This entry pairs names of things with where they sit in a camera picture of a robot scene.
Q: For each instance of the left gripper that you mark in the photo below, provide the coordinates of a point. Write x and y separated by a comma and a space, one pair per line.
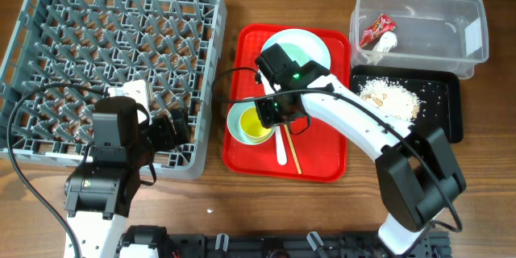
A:
168, 140

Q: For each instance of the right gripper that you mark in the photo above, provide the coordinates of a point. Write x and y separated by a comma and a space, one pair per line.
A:
267, 118

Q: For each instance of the wooden chopstick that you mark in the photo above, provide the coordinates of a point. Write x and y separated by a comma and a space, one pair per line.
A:
292, 149

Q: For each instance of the red plastic serving tray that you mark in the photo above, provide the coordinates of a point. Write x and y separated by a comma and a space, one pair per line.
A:
321, 150

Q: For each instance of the light blue round plate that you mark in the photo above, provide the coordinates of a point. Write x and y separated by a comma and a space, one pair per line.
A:
310, 40

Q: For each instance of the rice and food scraps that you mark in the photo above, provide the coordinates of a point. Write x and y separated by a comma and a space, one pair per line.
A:
391, 98

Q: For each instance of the red sauce packet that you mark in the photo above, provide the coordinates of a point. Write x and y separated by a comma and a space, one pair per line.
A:
382, 25

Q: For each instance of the white paper wrapper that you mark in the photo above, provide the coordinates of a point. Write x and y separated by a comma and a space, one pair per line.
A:
387, 42

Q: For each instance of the yellow plastic cup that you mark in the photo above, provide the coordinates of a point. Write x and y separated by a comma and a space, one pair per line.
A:
252, 127

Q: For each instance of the white plastic fork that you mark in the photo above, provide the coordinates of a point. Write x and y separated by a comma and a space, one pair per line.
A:
280, 147

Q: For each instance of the light green bowl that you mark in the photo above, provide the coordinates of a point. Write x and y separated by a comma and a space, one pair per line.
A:
295, 53

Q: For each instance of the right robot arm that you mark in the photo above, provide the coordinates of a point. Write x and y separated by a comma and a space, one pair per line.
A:
418, 173

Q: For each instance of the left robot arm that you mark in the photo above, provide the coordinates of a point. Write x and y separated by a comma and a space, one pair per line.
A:
99, 192

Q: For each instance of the grey plastic dishwasher rack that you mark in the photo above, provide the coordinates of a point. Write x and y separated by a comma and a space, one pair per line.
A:
63, 52

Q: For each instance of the clear plastic waste bin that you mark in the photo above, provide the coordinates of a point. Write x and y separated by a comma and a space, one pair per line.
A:
440, 35

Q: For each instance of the black plastic tray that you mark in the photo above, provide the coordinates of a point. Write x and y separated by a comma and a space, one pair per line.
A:
437, 91

